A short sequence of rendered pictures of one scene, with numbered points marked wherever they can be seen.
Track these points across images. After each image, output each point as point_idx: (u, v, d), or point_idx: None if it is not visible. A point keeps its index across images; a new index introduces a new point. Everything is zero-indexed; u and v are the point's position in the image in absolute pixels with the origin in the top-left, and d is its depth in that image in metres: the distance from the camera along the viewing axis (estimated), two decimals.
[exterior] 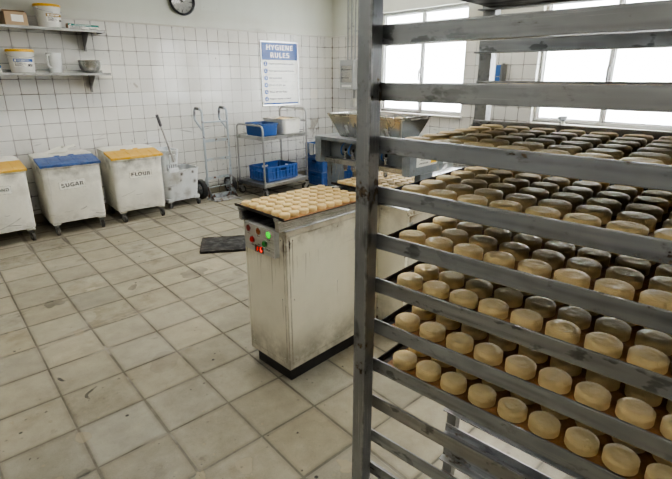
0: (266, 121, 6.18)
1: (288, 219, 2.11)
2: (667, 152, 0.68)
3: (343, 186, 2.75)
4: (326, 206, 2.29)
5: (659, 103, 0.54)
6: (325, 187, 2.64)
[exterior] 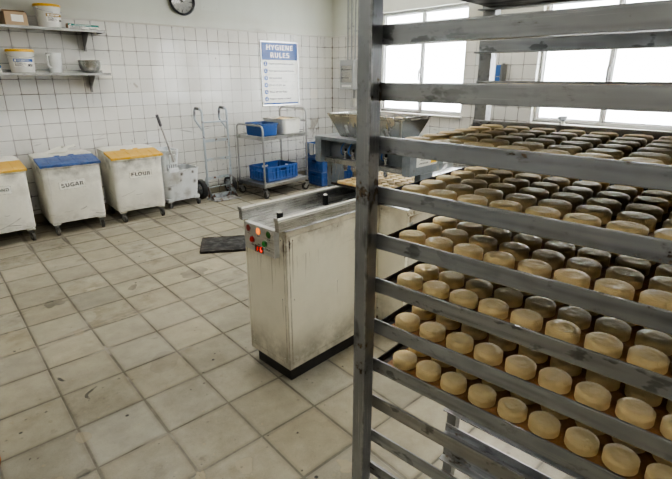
0: (266, 121, 6.18)
1: None
2: (667, 152, 0.68)
3: (343, 186, 2.75)
4: None
5: (659, 103, 0.54)
6: None
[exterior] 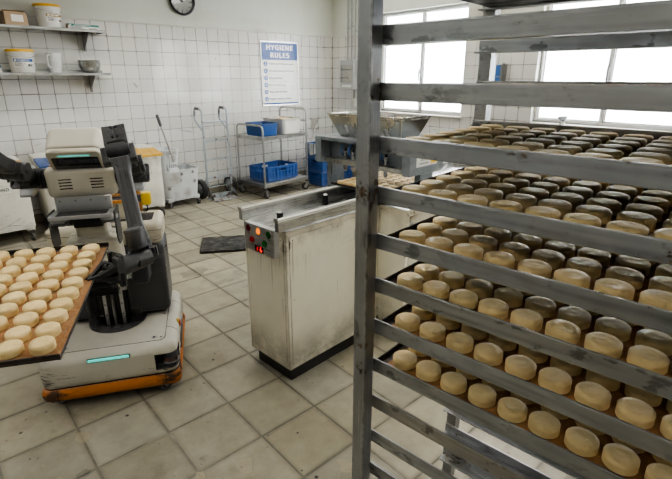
0: (266, 121, 6.18)
1: None
2: (667, 152, 0.68)
3: (343, 186, 2.75)
4: None
5: (659, 103, 0.54)
6: (13, 340, 1.00)
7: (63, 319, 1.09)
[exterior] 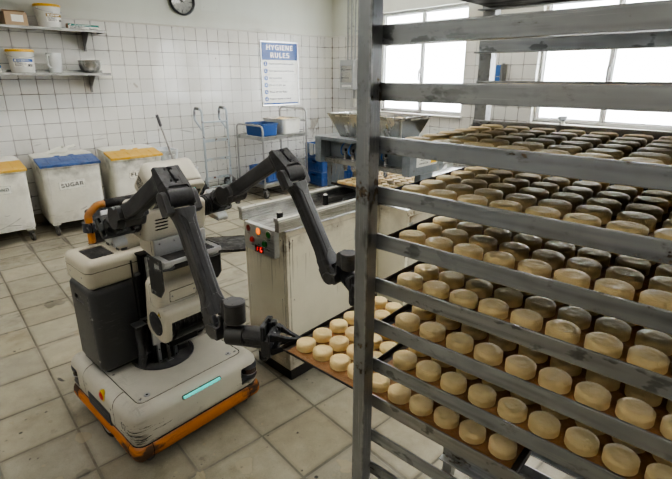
0: (266, 121, 6.18)
1: (293, 353, 1.16)
2: (667, 152, 0.68)
3: (343, 186, 2.75)
4: (378, 389, 1.01)
5: (659, 103, 0.54)
6: None
7: None
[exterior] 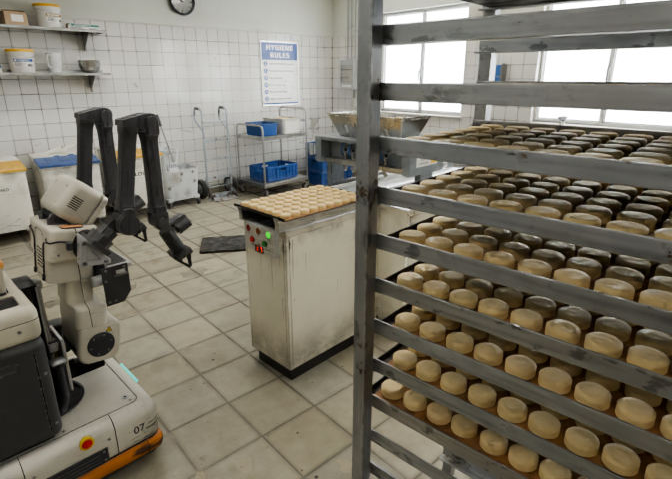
0: (266, 121, 6.18)
1: None
2: (667, 152, 0.68)
3: (246, 209, 2.28)
4: (496, 451, 0.85)
5: (659, 103, 0.54)
6: None
7: None
